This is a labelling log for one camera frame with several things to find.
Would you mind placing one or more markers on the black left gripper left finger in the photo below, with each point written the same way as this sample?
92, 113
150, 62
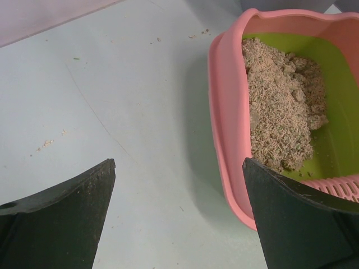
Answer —
59, 227

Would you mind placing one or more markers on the beige cat litter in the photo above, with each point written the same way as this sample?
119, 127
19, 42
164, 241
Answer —
287, 102

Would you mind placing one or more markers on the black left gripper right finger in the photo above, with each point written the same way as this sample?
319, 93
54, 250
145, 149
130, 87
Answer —
300, 226

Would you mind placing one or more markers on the pink and green litter box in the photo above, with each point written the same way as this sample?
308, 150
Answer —
330, 40

